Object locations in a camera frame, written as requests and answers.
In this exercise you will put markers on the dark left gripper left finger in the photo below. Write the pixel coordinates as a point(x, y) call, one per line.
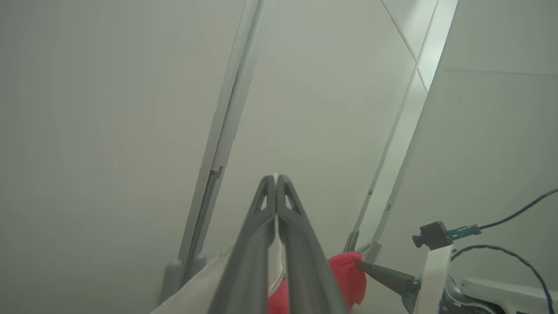
point(248, 270)

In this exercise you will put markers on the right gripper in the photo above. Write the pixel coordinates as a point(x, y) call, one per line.
point(410, 301)

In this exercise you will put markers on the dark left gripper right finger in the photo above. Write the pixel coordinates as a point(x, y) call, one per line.
point(305, 270)

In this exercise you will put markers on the grey partition foot post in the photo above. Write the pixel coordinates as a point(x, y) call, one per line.
point(351, 242)
point(197, 265)
point(372, 252)
point(172, 279)

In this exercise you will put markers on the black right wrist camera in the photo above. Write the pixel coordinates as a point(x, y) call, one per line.
point(432, 235)

